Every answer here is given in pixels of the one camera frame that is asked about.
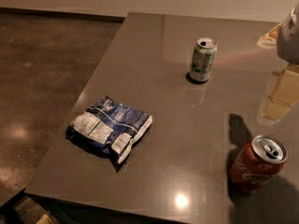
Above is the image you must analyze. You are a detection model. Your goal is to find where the green 7up can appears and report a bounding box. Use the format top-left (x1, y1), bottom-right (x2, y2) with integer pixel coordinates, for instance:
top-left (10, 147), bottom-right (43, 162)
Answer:
top-left (190, 37), bottom-right (217, 82)

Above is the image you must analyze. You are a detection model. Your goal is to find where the red coca-cola can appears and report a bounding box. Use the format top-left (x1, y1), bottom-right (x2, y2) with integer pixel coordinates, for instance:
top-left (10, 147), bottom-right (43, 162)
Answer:
top-left (229, 134), bottom-right (288, 193)

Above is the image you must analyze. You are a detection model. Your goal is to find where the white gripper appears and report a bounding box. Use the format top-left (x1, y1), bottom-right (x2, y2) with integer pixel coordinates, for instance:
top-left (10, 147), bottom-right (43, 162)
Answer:
top-left (257, 3), bottom-right (299, 126)

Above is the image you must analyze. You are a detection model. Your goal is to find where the blue chip bag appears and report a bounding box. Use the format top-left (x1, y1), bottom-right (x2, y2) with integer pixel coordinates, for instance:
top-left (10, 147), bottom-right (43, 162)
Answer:
top-left (65, 96), bottom-right (152, 164)

